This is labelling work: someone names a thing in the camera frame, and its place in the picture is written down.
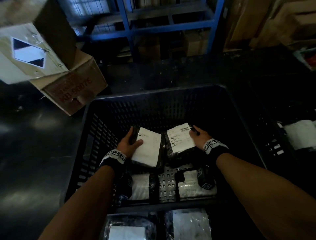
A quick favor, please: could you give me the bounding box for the blue metal shelving rack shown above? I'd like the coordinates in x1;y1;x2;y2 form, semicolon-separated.
57;0;225;62

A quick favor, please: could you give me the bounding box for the heap of crumpled trash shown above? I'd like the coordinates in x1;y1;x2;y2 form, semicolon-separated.
305;53;316;67

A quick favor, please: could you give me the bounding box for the person's right hand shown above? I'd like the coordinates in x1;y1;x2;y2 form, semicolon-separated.
189;125;213;150

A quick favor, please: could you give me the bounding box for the stack of small brown cartons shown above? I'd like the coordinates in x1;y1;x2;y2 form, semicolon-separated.
133;29;210;62

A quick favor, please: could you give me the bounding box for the pile of large cardboard boxes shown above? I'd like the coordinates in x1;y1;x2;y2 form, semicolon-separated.
223;0;316;51

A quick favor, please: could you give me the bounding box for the cardboard box with diamond mark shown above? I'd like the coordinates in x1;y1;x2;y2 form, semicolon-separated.
0;0;108;117

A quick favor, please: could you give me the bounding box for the black wristband with marker tags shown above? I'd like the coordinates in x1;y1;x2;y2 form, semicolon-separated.
202;138;230;163
98;149;128;173

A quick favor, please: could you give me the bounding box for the person's left forearm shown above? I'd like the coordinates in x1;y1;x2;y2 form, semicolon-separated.
38;165;115;240

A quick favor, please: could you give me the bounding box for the person's left hand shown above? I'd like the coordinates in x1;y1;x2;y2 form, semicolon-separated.
116;126;144;158

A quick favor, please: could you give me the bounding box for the person's right forearm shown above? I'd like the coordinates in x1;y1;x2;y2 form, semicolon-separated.
216;153;316;240

